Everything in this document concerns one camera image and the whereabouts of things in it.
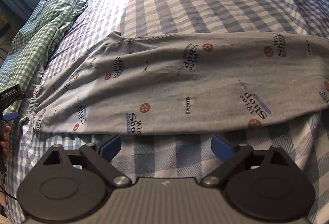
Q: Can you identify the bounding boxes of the blue checkered bed sheet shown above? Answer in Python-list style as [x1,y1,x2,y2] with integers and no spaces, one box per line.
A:
[5,0,328,223]

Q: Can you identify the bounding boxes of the person left hand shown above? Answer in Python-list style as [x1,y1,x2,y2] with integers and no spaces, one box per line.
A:
[1,126,11,157]

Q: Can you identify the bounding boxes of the grey printed pants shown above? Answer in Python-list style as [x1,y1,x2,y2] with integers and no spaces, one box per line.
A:
[27,32,328,135]

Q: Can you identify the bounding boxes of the green checkered quilt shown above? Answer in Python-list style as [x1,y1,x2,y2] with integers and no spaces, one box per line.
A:
[0,0,89,115]

